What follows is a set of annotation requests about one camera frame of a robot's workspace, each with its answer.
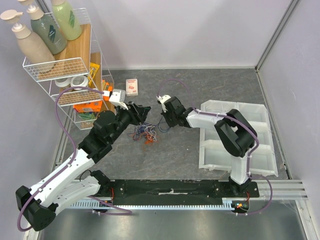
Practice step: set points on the beige pump bottle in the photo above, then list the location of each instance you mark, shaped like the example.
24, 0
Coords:
29, 42

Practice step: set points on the orange box on shelf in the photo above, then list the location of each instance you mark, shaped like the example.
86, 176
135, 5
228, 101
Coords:
107, 89

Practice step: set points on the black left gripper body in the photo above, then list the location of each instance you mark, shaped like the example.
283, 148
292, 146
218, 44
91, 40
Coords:
133, 118

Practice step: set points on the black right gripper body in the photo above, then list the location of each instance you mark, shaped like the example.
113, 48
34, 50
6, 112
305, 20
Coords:
168, 118

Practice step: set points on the green box on shelf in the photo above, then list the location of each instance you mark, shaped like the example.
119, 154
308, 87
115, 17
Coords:
85, 116

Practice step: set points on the white wire shelf rack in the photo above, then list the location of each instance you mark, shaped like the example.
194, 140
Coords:
73, 61

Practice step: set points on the orange flat package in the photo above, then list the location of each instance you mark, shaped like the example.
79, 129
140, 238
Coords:
88, 107

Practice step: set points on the dark green pump bottle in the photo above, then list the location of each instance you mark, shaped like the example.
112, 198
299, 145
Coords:
45, 27

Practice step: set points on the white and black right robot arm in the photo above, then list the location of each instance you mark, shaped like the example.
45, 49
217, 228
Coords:
238, 137

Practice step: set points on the aluminium frame rail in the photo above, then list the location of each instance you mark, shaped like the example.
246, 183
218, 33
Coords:
282, 189

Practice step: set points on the white and red small box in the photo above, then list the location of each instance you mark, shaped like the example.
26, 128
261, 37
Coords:
131, 87

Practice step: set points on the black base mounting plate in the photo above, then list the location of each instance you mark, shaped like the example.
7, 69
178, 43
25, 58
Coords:
126, 188

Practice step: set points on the yellow snack packet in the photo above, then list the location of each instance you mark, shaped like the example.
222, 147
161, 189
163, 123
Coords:
93, 69

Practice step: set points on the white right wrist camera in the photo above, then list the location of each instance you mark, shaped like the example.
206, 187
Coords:
162, 100

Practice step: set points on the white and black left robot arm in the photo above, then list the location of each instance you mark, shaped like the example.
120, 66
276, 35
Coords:
42, 202

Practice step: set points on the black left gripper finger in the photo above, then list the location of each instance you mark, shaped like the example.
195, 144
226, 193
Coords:
143, 112
137, 113

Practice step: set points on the white compartment organizer tray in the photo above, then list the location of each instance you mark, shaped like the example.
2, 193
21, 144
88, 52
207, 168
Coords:
212, 154

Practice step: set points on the light green bottle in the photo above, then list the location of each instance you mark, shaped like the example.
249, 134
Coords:
64, 14

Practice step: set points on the slotted white cable duct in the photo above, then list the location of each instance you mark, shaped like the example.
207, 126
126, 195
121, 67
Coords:
92, 204

